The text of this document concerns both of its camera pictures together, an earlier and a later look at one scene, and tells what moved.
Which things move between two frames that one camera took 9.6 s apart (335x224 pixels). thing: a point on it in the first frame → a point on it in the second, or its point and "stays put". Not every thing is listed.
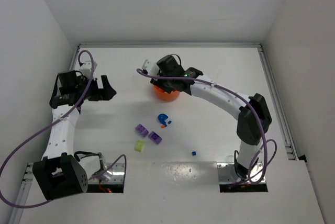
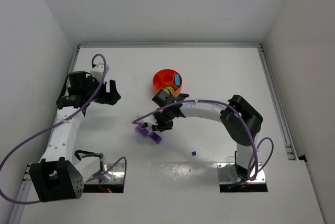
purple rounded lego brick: (142, 130) stays put
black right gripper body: (164, 86) → (159, 123)
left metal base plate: (114, 174) stays put
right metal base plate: (227, 172) stays put
